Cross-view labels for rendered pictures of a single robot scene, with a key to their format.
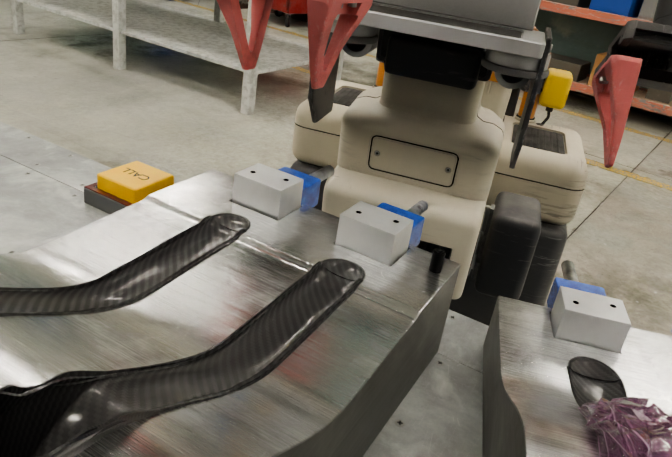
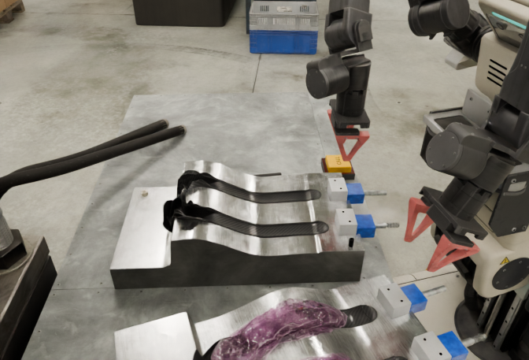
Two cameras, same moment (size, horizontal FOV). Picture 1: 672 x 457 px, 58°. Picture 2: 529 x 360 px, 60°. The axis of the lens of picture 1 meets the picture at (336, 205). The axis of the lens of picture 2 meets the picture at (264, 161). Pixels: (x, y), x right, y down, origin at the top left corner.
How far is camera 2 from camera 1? 71 cm
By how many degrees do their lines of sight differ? 53
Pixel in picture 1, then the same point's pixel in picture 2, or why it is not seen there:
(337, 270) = (321, 226)
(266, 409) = (246, 242)
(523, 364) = (347, 292)
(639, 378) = (380, 327)
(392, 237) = (339, 225)
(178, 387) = (237, 226)
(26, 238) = (290, 169)
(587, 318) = (383, 296)
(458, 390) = not seen: hidden behind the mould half
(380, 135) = not seen: hidden behind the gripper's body
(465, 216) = (484, 251)
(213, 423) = (226, 234)
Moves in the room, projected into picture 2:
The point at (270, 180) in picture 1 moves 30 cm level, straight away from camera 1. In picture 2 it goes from (334, 186) to (422, 143)
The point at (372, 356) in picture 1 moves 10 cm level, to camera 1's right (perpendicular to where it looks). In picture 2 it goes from (290, 251) to (319, 287)
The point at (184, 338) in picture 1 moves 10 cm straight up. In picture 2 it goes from (257, 218) to (257, 180)
